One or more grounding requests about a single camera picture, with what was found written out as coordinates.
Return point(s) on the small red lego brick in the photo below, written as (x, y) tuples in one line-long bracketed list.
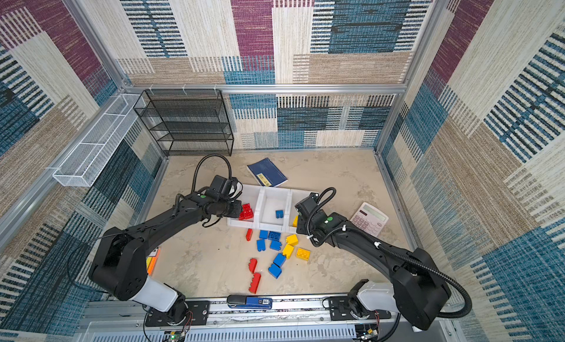
[(246, 207)]

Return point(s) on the aluminium rail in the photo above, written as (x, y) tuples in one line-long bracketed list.
[(284, 310)]

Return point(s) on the white wire mesh basket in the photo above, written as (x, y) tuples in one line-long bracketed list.
[(84, 164)]

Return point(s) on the long red lego brick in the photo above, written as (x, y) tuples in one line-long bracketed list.
[(246, 215)]

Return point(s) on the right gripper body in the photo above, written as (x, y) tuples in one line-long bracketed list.
[(304, 227)]

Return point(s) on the blue lego brick lower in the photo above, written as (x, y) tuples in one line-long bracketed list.
[(279, 260)]

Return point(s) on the yellow lego brick slanted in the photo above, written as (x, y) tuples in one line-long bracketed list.
[(288, 250)]

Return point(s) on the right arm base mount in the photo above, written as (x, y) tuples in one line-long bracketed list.
[(342, 308)]

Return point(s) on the blue lego studded brick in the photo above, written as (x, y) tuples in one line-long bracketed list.
[(274, 236)]

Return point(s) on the blue lego brick left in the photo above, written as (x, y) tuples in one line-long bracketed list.
[(261, 245)]

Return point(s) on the red stepped lego brick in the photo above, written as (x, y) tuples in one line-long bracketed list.
[(255, 283)]

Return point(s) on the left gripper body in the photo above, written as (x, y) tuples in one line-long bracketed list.
[(232, 209)]

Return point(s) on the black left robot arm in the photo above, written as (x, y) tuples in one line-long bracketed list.
[(119, 264)]

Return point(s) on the blue notebook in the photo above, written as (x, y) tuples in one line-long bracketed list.
[(267, 174)]

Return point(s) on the blue lego brick centre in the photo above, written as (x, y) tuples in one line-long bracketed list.
[(275, 245)]

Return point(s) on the pink calculator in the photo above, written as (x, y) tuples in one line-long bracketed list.
[(369, 219)]

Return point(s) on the black wire shelf rack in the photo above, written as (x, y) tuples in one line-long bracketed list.
[(186, 121)]

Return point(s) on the small red lego beside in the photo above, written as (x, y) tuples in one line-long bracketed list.
[(249, 234)]

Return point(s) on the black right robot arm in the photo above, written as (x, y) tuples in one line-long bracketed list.
[(421, 292)]

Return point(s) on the blue lego brick bottom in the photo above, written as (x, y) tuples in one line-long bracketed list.
[(275, 270)]

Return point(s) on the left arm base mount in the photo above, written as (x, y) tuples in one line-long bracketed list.
[(190, 313)]

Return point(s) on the white three-compartment bin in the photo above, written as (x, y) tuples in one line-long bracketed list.
[(264, 202)]

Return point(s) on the yellow lego open underside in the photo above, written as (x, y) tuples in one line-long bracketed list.
[(303, 254)]

